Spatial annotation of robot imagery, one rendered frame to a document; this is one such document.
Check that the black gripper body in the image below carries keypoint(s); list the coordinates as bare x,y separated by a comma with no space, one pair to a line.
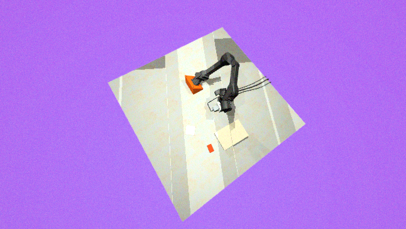
217,92

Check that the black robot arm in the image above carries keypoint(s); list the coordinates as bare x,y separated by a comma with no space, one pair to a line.
232,90

